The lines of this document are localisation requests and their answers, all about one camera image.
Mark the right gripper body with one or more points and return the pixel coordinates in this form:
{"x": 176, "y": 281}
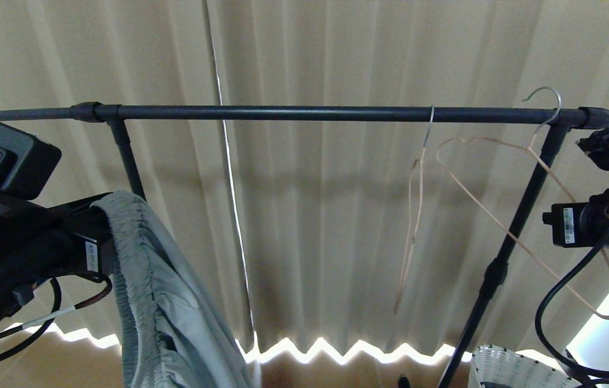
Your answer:
{"x": 589, "y": 226}

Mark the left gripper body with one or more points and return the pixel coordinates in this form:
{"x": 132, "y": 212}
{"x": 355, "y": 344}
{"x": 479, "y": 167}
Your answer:
{"x": 29, "y": 242}

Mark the pink clothes hanger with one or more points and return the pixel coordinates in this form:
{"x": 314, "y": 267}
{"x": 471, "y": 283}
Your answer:
{"x": 418, "y": 205}
{"x": 498, "y": 221}

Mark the pale grey shorts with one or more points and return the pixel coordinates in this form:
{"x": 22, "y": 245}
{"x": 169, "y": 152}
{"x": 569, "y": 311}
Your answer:
{"x": 164, "y": 302}

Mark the white laundry basket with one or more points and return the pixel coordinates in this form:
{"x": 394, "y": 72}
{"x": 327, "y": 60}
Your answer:
{"x": 514, "y": 369}

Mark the black clothes rack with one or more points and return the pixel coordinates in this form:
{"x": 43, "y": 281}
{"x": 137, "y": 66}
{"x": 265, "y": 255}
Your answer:
{"x": 282, "y": 113}

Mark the beige curtain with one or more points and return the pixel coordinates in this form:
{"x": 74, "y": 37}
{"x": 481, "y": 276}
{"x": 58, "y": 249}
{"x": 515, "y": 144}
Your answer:
{"x": 326, "y": 231}

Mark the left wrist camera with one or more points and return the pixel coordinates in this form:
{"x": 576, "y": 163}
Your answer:
{"x": 8, "y": 161}

